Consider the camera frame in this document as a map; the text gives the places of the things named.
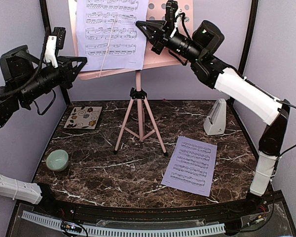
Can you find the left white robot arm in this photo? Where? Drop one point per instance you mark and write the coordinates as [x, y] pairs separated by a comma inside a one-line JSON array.
[[23, 140]]

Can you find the black frame post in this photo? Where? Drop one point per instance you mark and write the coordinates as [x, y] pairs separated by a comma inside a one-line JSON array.
[[249, 35], [46, 23]]

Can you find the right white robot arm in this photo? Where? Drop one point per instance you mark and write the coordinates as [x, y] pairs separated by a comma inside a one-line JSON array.
[[216, 74]]

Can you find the purple sheet music page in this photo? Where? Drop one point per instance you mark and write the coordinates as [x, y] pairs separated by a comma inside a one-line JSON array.
[[191, 167], [107, 34]]

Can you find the sticker sheet card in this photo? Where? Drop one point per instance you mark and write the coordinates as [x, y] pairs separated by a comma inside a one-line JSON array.
[[83, 117]]

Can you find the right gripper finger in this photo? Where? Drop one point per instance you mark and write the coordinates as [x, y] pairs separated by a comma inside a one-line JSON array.
[[157, 23], [148, 29]]

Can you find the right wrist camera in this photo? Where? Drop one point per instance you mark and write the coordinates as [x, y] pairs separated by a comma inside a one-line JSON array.
[[208, 36]]

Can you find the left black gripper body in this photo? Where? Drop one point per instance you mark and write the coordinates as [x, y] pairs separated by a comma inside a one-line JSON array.
[[36, 87]]

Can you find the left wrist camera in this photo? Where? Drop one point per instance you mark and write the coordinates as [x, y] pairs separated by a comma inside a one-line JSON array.
[[17, 64]]

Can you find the left black frame post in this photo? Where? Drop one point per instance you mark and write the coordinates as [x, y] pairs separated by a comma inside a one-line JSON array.
[[46, 23]]

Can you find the black front rail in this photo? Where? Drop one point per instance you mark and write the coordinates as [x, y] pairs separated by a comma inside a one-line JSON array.
[[161, 204]]

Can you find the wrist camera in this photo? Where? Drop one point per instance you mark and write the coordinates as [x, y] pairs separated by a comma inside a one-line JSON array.
[[17, 64], [208, 36]]

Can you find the green ceramic bowl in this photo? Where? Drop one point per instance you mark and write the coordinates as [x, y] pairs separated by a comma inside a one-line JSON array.
[[57, 160]]

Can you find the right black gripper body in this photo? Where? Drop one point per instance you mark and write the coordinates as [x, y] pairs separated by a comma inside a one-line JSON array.
[[192, 51]]

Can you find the white metronome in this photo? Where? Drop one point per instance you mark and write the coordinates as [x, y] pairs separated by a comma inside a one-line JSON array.
[[215, 122]]

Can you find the right black frame post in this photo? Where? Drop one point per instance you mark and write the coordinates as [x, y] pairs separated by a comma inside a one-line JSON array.
[[249, 35]]

